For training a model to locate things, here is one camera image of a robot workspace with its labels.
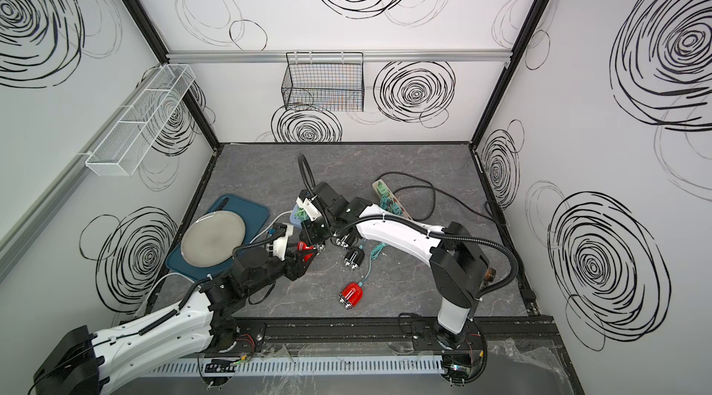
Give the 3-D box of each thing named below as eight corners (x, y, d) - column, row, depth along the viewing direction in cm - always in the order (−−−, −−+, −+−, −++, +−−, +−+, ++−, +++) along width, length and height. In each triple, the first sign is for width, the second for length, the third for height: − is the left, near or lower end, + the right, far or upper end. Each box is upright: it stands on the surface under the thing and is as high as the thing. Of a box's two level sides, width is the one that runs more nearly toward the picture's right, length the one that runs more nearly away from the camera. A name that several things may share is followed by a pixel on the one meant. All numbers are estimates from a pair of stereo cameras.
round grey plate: (172, 267, 88) (168, 264, 86) (195, 214, 100) (192, 210, 98) (235, 267, 88) (232, 264, 86) (251, 214, 100) (249, 211, 98)
